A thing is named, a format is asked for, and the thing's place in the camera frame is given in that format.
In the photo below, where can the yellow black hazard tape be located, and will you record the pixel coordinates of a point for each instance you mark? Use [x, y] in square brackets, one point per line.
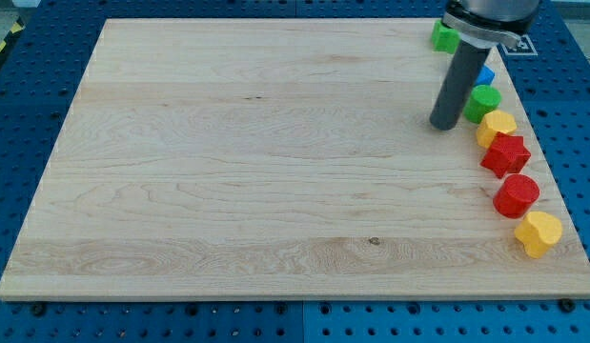
[10, 39]

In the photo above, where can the light wooden board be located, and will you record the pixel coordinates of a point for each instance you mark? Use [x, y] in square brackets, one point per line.
[277, 159]

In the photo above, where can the red star block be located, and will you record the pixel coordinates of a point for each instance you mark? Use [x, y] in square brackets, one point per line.
[506, 154]

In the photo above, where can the blue block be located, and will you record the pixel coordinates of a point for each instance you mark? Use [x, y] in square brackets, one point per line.
[486, 76]

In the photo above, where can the yellow heart block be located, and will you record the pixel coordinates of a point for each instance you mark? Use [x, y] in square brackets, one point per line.
[538, 232]

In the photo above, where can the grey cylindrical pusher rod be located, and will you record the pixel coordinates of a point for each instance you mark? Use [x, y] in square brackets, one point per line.
[457, 85]

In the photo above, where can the fiducial marker tag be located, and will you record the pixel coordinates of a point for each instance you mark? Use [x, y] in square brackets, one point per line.
[524, 47]

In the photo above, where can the yellow hexagon block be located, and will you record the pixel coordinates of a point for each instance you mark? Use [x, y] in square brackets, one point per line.
[492, 123]

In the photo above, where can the green cylinder block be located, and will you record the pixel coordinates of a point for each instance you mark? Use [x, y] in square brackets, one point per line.
[482, 100]

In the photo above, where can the red cylinder block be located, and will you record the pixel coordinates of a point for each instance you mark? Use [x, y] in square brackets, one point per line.
[516, 195]

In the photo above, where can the green star block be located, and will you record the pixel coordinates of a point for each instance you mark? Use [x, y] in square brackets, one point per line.
[444, 38]

